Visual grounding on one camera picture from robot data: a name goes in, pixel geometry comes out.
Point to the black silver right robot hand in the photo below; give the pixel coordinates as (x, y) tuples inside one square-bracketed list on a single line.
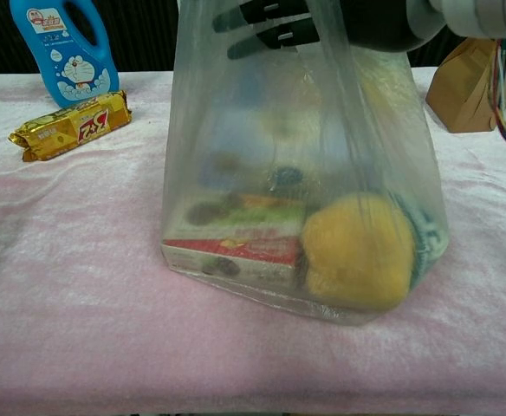
[(365, 21)]

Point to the clear plastic bag with groceries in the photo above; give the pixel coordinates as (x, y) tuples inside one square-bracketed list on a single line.
[(244, 143)]

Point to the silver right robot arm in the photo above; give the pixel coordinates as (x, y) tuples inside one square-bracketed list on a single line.
[(487, 17)]

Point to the brown folded paper box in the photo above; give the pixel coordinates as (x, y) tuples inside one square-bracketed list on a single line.
[(461, 95)]

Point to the yellow plush fruit toy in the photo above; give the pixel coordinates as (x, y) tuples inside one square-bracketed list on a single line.
[(357, 255)]

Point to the red white cardboard food box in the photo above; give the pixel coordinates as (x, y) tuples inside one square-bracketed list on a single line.
[(244, 251)]

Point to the blue pump detergent bottle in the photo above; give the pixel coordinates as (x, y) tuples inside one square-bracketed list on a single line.
[(71, 52)]

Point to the gold biscuit pack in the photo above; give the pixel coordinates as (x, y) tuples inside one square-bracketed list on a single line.
[(71, 128)]

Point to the pink plush table cloth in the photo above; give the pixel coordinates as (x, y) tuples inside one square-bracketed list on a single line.
[(62, 260)]

